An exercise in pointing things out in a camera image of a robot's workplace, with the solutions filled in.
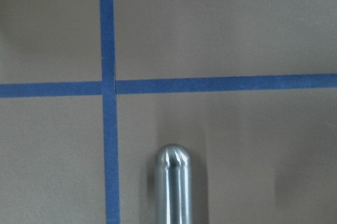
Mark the steel muddler black tip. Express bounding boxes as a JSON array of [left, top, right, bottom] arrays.
[[155, 144, 193, 223]]

